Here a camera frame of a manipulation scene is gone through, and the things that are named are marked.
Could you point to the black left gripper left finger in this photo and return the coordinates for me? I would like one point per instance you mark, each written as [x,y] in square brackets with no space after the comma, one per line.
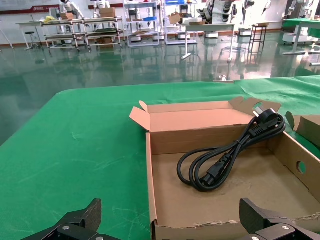
[75,222]

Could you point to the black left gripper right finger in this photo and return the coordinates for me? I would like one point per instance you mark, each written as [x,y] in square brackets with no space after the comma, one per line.
[260,222]

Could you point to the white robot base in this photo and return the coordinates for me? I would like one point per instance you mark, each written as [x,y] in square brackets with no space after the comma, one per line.
[245,32]
[211,35]

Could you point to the cardboard box with frayed edge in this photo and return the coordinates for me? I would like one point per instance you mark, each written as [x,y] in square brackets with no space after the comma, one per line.
[250,190]

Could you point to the open brown cardboard box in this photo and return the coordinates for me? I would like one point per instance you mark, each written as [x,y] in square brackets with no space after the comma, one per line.
[310,127]

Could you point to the closed cardboard box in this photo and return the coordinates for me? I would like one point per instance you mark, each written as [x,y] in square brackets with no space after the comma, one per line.
[107,12]

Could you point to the open small cardboard box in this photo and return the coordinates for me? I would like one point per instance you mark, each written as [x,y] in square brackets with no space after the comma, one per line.
[174,18]

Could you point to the green tablecloth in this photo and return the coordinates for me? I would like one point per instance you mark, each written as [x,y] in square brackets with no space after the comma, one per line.
[75,150]

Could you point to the small white device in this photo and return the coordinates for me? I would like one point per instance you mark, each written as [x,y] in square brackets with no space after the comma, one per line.
[223,78]

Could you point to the black round stool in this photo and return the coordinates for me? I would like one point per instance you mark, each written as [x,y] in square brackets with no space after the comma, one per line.
[29,33]

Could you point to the green topped table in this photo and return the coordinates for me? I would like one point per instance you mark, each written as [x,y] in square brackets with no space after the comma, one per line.
[300,23]

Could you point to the grey workshop table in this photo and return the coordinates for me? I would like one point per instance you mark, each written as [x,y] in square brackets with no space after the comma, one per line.
[207,25]

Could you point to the white workshop table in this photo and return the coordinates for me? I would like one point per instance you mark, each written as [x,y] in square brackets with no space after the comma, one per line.
[27,23]

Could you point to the yellow bag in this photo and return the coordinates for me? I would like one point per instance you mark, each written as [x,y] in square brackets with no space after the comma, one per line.
[51,19]

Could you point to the white shelf unit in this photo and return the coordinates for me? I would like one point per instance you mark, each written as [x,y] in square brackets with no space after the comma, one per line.
[180,30]
[142,3]

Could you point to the flat cardboard sheet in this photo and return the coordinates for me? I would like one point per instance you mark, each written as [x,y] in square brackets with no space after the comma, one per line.
[198,23]

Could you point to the white humanoid robot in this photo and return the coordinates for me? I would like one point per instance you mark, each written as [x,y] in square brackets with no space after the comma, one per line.
[100,5]
[68,6]

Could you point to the blue tray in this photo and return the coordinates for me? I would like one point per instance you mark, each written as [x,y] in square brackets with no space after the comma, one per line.
[149,19]

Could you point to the blue storage bin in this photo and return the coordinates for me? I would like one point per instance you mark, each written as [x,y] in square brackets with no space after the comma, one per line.
[175,2]

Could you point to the pipe frame shelf rack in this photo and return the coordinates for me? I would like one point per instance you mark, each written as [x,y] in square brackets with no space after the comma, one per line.
[105,31]
[65,37]

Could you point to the black frame stand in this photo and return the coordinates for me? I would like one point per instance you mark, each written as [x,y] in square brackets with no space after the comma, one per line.
[260,25]

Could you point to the red wall banner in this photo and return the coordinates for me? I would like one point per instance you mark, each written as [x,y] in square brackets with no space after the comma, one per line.
[25,9]

